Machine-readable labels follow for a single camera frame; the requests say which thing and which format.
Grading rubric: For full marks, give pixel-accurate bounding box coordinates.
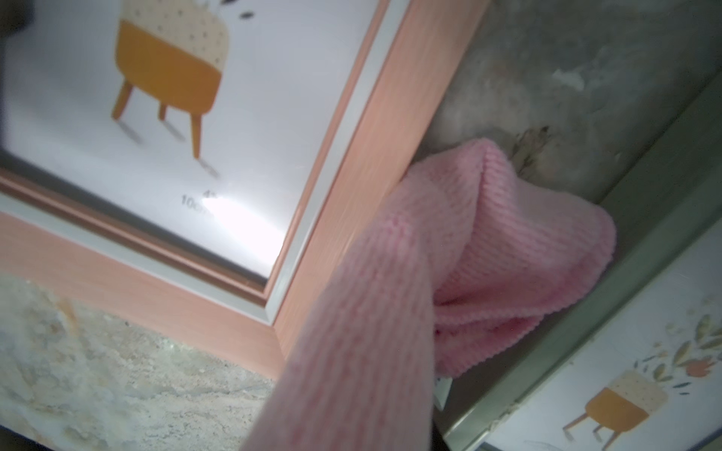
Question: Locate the pink cloth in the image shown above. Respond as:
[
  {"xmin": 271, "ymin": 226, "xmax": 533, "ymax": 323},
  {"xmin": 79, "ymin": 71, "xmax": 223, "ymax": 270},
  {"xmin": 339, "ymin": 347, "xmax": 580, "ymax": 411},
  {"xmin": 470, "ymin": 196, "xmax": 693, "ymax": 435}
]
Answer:
[{"xmin": 244, "ymin": 139, "xmax": 616, "ymax": 450}]

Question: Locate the pink picture frame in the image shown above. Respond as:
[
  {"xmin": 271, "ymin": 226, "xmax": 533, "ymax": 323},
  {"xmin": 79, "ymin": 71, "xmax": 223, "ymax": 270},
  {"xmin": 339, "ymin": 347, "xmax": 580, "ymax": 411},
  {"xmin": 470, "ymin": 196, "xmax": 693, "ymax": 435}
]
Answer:
[{"xmin": 1, "ymin": 1, "xmax": 488, "ymax": 378}]

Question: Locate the green picture frame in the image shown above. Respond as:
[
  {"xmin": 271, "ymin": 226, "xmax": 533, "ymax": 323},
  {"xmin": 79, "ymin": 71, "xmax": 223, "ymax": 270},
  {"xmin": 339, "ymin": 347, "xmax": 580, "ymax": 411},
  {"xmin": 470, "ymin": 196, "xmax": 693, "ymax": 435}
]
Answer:
[{"xmin": 432, "ymin": 78, "xmax": 721, "ymax": 450}]

